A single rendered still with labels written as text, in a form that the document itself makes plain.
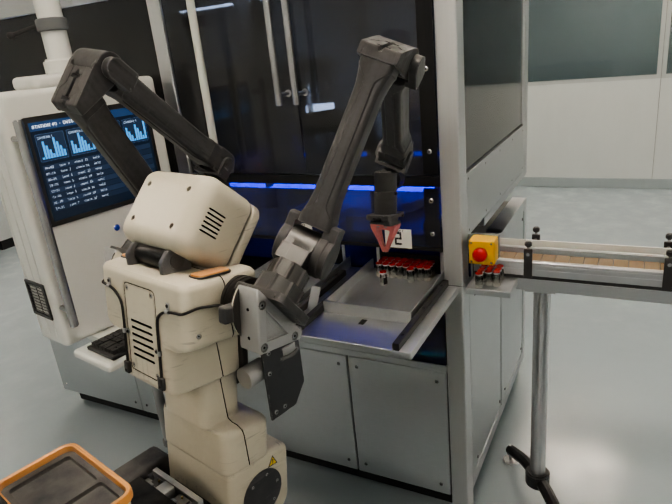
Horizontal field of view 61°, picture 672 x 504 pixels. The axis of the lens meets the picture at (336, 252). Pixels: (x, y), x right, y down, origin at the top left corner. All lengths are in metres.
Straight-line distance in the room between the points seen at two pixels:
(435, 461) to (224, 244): 1.30
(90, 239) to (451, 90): 1.15
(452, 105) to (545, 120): 4.68
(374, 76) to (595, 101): 5.24
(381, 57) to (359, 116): 0.10
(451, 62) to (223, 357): 0.94
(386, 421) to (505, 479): 0.55
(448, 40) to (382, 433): 1.31
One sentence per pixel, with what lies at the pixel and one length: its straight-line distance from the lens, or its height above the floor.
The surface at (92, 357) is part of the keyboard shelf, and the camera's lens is 1.83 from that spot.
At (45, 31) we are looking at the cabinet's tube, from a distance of 1.94.
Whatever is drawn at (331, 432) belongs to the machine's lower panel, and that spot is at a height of 0.23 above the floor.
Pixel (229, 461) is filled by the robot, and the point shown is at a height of 0.85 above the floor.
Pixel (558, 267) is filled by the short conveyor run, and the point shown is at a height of 0.92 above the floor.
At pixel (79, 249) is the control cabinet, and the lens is 1.89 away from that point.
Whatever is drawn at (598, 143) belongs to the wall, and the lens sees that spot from 6.23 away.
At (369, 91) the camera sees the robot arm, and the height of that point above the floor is 1.50.
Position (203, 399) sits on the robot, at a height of 0.97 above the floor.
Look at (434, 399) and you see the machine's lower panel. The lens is 1.96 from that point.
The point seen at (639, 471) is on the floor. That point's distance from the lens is 2.53.
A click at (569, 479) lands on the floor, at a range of 2.43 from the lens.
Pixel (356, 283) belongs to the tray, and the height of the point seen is 0.88.
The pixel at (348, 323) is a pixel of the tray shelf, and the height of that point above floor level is 0.88.
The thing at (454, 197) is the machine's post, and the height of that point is 1.15.
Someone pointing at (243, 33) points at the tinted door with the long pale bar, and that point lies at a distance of 1.88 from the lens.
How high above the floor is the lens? 1.58
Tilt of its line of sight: 20 degrees down
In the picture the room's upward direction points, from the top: 6 degrees counter-clockwise
